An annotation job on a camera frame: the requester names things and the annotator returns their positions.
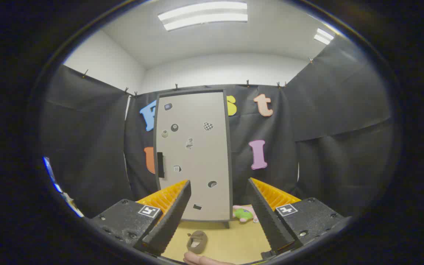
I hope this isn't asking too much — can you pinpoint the beige shoe cabinet door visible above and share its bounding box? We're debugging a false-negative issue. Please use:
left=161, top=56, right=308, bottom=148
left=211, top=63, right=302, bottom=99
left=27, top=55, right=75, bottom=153
left=155, top=92, right=231, bottom=222

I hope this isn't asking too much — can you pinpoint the small ceiling light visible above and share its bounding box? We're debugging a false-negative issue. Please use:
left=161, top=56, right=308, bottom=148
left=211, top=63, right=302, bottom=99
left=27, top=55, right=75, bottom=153
left=314, top=28, right=335, bottom=45

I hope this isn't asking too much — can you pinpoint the pink and green plush toy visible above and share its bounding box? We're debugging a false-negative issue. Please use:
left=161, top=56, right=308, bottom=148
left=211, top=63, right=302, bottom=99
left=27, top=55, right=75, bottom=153
left=233, top=205, right=258, bottom=223

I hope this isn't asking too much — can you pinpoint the brown fuzzy shoe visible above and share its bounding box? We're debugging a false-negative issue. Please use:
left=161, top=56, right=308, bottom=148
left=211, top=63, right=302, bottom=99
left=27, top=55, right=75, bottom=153
left=186, top=230, right=208, bottom=254

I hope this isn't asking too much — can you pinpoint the grey shoe cabinet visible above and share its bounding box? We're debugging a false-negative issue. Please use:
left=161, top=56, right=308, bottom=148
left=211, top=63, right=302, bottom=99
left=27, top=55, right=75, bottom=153
left=153, top=88, right=233, bottom=229

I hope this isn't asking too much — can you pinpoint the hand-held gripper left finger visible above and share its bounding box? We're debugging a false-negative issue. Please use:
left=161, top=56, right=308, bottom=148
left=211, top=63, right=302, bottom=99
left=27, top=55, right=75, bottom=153
left=91, top=180, right=192, bottom=257

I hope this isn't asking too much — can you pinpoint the black backdrop cloth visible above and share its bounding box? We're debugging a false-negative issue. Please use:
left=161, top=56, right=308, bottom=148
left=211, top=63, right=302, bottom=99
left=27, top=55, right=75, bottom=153
left=41, top=35, right=393, bottom=218

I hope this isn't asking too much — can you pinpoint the long ceiling light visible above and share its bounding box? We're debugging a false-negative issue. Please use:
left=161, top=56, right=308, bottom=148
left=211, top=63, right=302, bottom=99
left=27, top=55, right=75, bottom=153
left=158, top=1, right=248, bottom=32

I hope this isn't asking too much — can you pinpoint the cluttered white desk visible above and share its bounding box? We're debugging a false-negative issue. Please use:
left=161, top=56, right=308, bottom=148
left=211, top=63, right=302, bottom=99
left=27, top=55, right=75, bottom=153
left=63, top=192, right=84, bottom=218

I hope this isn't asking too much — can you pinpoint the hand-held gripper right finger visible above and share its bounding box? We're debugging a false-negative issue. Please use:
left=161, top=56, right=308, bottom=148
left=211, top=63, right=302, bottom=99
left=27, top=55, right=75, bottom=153
left=246, top=178, right=351, bottom=258

